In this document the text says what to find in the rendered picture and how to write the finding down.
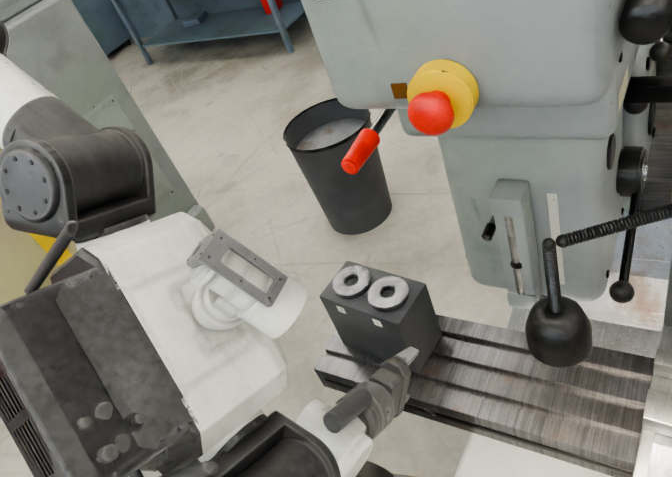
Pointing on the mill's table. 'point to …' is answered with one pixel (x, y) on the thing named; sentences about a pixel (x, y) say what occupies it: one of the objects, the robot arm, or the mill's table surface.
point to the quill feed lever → (620, 290)
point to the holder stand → (382, 313)
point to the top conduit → (647, 8)
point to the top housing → (469, 33)
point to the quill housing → (596, 175)
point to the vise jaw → (658, 412)
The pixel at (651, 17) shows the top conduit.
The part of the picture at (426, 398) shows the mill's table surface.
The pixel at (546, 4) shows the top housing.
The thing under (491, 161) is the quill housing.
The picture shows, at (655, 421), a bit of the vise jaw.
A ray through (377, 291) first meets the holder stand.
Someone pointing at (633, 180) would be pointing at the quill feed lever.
